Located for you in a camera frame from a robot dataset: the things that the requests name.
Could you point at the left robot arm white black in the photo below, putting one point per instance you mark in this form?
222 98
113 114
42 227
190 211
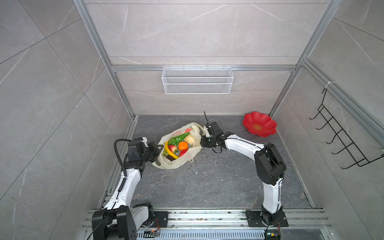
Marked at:
118 220

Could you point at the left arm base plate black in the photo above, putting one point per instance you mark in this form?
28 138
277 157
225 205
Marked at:
157 218

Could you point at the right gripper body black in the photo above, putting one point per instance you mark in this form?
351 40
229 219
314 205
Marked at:
208 141

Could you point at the yellow plastic bag fruit print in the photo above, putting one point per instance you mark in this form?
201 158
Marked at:
166 162

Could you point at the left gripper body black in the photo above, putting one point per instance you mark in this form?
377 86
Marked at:
151 153

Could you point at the yellow fake banana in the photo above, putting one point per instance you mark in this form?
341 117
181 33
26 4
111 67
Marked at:
173 155

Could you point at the green fake grapes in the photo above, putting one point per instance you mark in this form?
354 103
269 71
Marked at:
177 139

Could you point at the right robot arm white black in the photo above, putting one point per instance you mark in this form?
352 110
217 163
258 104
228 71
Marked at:
270 166

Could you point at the red flower shaped plate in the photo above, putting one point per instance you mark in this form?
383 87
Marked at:
260 124

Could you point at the white wire mesh basket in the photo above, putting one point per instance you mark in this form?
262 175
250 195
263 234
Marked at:
197 80

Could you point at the orange fake fruit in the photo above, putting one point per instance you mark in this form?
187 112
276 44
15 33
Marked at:
183 146

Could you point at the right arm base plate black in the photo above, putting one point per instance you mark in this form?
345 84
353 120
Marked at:
265 219

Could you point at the black wire hook rack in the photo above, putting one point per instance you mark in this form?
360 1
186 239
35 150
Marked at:
340 133

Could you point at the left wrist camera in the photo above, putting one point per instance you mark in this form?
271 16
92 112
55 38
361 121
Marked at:
137 147

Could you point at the red fake strawberry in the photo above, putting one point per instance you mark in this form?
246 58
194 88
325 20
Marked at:
182 152

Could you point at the red pink fake apple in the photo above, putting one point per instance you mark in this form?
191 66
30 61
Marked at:
172 148

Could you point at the aluminium mounting rail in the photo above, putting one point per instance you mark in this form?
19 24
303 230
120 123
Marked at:
227 224

